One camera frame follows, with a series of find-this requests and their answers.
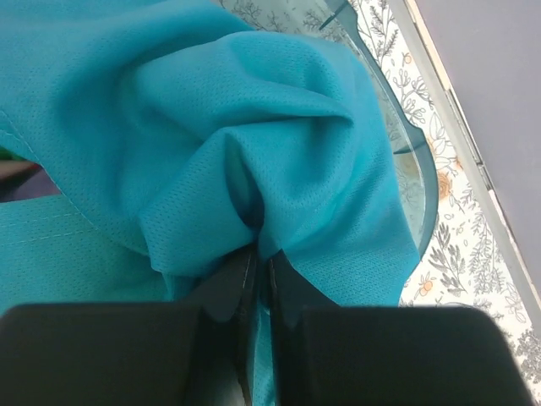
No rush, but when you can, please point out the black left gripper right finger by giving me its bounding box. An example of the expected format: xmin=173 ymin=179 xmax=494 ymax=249
xmin=269 ymin=253 xmax=533 ymax=405

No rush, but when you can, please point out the clear teal plastic basket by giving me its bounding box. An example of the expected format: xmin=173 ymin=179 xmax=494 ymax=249
xmin=320 ymin=1 xmax=438 ymax=255

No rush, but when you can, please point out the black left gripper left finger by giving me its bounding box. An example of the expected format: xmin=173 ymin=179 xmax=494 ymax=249
xmin=1 ymin=247 xmax=257 ymax=405

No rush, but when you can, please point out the teal t-shirt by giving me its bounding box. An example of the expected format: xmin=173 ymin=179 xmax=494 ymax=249
xmin=1 ymin=1 xmax=419 ymax=405

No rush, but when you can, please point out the floral patterned table mat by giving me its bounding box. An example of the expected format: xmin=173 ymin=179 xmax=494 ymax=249
xmin=215 ymin=0 xmax=541 ymax=392

